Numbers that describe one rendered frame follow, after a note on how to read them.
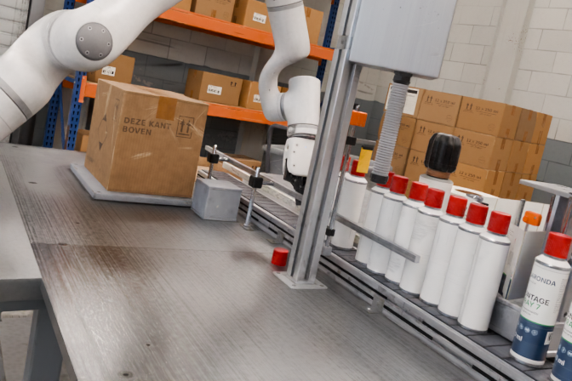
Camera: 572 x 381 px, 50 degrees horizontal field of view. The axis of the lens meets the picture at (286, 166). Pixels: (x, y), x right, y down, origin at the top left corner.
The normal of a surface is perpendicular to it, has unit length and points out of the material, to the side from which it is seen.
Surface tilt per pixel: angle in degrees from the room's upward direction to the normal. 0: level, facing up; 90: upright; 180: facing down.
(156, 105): 90
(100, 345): 0
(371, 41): 90
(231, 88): 90
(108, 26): 68
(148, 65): 90
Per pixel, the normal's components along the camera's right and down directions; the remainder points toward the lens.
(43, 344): 0.48, 0.22
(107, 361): 0.20, -0.97
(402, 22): -0.11, 0.12
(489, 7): -0.79, -0.08
